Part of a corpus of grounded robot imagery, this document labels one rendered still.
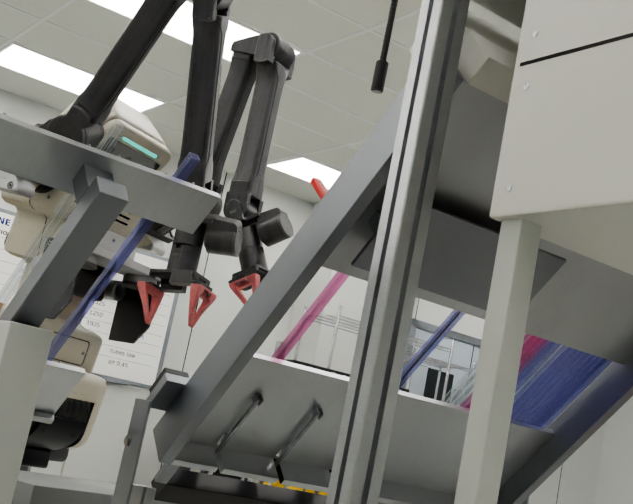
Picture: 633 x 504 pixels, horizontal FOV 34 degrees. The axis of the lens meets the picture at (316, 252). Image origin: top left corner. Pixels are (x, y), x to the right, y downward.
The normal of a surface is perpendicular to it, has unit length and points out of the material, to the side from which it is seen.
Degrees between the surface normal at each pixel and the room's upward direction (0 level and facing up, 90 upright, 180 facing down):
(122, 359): 90
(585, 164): 90
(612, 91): 90
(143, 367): 90
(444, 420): 135
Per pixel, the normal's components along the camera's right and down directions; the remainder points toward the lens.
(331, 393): 0.26, 0.65
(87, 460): 0.57, -0.04
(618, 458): -0.80, -0.27
